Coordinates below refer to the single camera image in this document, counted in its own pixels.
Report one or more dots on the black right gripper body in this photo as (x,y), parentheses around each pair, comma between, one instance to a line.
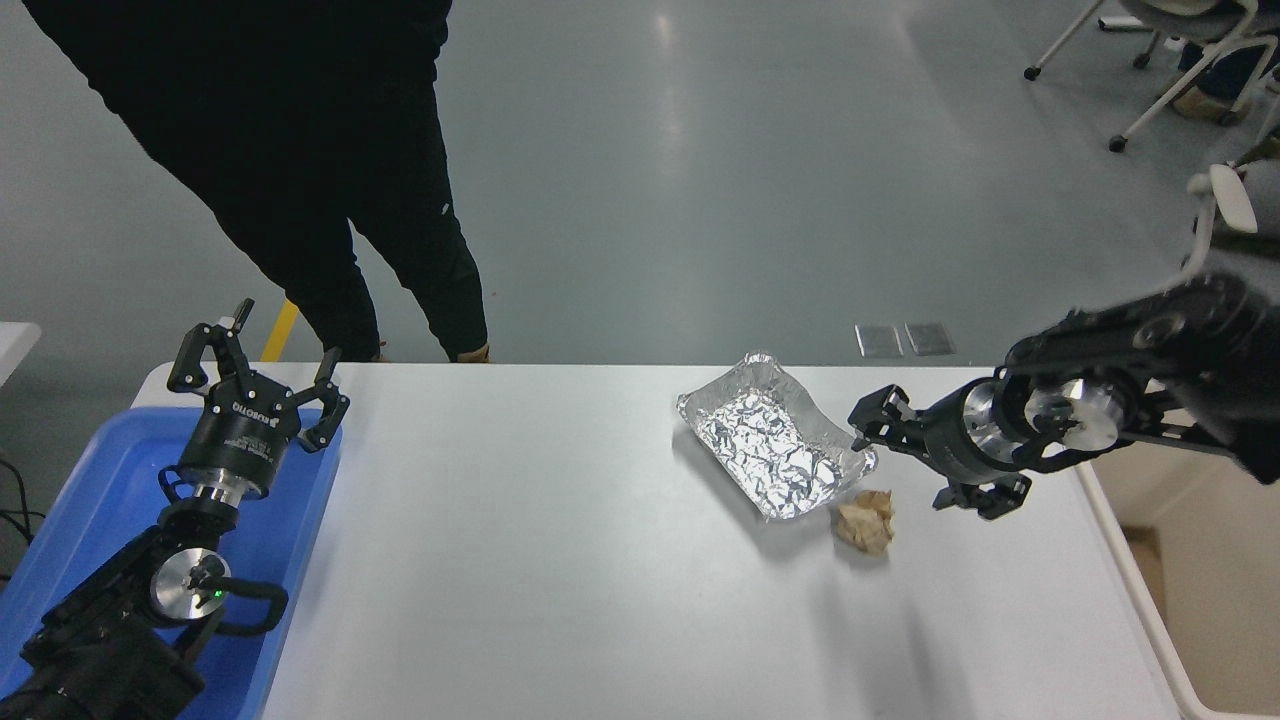
(948,440)

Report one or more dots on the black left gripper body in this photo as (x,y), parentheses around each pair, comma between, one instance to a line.
(240,435)

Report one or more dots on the foil tray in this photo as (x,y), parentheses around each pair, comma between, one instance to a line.
(770,450)

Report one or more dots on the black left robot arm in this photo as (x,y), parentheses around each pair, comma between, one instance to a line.
(100,640)

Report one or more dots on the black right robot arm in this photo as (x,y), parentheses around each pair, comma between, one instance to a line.
(1180,340)

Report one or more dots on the metal floor plate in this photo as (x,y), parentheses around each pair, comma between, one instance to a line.
(880,338)
(930,336)

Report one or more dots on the crumpled tan paper ball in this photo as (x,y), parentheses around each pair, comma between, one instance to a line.
(866,523)

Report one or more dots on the blue plastic tray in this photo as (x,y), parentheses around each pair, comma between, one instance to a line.
(100,480)

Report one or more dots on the small white table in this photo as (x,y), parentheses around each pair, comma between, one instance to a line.
(15,350)

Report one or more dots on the person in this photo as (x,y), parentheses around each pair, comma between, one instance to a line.
(280,150)
(1225,78)

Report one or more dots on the large pale bin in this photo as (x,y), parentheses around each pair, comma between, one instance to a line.
(1220,600)

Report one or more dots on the white office chair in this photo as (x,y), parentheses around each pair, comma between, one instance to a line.
(1232,198)
(1200,18)

